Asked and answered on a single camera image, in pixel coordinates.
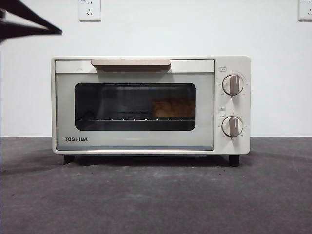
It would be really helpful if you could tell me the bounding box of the temperature knob with beige grip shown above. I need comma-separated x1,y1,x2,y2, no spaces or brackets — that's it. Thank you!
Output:
222,74,245,96

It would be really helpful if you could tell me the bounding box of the metal wire oven rack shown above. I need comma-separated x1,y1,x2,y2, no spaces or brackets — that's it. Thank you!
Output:
75,118,195,122

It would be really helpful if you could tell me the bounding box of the oven door with beige handle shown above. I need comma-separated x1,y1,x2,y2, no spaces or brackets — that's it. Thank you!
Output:
55,59,215,151

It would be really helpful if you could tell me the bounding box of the timer knob with beige grip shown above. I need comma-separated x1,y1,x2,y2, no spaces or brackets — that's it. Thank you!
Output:
221,116,244,137

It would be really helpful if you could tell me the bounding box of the white Toshiba toaster oven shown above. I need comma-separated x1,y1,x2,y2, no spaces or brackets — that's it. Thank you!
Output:
50,55,252,167

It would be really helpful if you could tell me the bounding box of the white wall socket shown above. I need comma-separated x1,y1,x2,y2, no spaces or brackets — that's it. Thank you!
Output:
78,0,101,21
298,0,312,21

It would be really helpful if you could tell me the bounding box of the orange-brown bread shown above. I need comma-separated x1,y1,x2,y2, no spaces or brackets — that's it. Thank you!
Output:
152,97,195,119

